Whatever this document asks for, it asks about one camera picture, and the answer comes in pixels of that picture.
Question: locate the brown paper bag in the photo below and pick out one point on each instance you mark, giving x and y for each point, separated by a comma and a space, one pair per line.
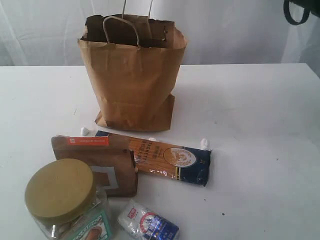
132, 62

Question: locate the clear jar with gold lid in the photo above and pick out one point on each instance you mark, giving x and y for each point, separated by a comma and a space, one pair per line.
66, 203

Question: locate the spaghetti packet blue and orange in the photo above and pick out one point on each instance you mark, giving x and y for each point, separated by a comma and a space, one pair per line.
186, 164

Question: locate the small white foam piece right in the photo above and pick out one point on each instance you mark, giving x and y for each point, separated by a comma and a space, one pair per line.
205, 144

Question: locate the brown paper pouch orange label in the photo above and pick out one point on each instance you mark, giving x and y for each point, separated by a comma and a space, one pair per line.
109, 157

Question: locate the small white foam piece left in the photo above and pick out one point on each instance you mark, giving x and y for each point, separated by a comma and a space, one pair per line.
84, 131

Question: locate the white blue sugar packet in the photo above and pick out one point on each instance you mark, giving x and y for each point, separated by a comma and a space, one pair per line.
142, 223

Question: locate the white backdrop curtain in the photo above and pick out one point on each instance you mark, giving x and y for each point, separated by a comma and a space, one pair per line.
45, 32

